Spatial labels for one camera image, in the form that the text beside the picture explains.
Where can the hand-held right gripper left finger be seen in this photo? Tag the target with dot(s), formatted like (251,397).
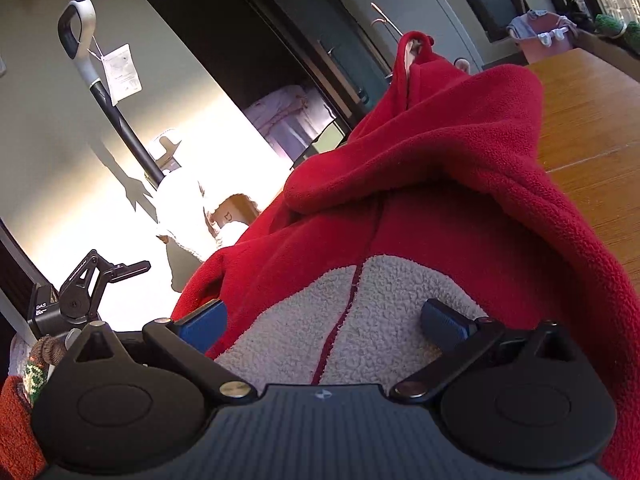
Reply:
(202,327)

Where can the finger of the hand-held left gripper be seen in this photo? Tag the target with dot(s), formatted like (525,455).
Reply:
(82,275)

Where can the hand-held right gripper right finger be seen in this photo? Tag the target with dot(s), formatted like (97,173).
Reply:
(445,325)

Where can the red fleece jacket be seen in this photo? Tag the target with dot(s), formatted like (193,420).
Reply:
(425,185)

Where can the person's left forearm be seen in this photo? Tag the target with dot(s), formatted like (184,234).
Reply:
(15,425)

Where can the pink clothes behind glass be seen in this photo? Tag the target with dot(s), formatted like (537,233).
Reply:
(290,120)

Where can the white cloth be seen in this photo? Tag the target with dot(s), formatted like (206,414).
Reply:
(182,210)

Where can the cardboard box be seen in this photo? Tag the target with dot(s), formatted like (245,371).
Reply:
(237,209)

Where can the white paper tag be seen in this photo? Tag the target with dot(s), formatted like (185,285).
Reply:
(121,74)

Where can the white and black stick vacuum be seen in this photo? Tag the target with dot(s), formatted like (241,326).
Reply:
(87,70)

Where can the pink bucket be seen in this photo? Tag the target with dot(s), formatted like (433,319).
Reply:
(547,50)

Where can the grey cloth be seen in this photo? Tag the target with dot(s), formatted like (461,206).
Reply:
(520,27)

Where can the white socks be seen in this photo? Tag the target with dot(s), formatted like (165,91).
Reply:
(552,36)

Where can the green slipper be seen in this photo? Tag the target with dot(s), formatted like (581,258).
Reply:
(610,25)

